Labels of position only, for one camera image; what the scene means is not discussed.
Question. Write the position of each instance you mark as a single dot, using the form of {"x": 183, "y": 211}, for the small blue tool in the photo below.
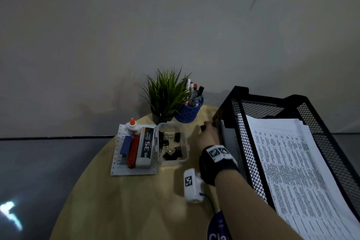
{"x": 126, "y": 145}

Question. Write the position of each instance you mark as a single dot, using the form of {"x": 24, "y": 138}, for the person's right forearm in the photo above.
{"x": 247, "y": 209}

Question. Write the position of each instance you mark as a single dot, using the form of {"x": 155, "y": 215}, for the clear plastic box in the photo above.
{"x": 184, "y": 147}

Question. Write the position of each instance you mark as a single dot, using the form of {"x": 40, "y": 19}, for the white glue bottle orange cap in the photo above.
{"x": 132, "y": 127}

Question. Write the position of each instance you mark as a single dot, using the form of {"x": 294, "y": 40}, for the blue round sticker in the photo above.
{"x": 218, "y": 228}

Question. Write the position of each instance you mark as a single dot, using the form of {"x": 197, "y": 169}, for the round wooden table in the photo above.
{"x": 126, "y": 200}

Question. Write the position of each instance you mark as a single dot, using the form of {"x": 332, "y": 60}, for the black mesh paper tray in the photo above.
{"x": 242, "y": 93}

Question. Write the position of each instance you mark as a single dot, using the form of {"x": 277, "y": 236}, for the white box black label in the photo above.
{"x": 146, "y": 147}

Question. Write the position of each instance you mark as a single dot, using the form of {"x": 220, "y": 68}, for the person's right hand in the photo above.
{"x": 209, "y": 137}

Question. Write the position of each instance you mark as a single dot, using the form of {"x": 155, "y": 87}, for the white tray with stapler items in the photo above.
{"x": 116, "y": 171}

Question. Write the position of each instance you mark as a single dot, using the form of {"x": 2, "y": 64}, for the single black binder clip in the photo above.
{"x": 203, "y": 128}

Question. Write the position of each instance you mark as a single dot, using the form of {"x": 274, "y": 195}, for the green potted plant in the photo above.
{"x": 166, "y": 93}

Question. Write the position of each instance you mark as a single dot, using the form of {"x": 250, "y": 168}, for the heap of black binder clips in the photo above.
{"x": 173, "y": 152}

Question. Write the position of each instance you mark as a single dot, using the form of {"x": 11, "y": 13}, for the red stapler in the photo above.
{"x": 132, "y": 152}

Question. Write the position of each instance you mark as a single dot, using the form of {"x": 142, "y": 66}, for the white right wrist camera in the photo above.
{"x": 192, "y": 186}

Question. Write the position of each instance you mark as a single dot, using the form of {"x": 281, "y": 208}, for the blue mesh pen holder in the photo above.
{"x": 187, "y": 114}

